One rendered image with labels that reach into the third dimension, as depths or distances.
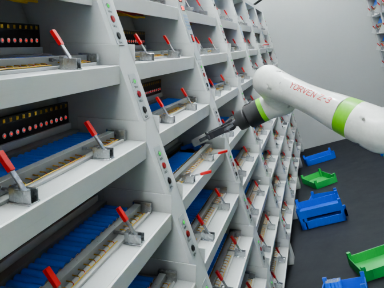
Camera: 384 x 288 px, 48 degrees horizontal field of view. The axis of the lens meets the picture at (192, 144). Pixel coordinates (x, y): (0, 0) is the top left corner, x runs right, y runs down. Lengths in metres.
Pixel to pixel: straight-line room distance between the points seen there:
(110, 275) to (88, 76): 0.41
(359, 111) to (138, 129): 0.61
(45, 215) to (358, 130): 0.86
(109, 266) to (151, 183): 0.30
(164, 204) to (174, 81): 0.77
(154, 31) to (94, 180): 1.04
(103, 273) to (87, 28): 0.59
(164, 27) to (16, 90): 1.11
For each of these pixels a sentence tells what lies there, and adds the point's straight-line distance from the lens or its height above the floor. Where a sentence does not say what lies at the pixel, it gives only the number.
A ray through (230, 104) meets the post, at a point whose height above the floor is 1.02.
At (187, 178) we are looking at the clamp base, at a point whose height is 0.92.
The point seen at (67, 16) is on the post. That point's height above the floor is 1.45.
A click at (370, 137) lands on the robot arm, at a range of 1.24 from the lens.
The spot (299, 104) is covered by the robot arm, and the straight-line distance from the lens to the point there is 1.37.
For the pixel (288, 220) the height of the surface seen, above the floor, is 0.12.
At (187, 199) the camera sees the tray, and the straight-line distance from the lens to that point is 1.25.
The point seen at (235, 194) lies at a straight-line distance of 1.80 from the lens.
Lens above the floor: 1.20
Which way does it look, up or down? 8 degrees down
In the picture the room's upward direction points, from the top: 19 degrees counter-clockwise
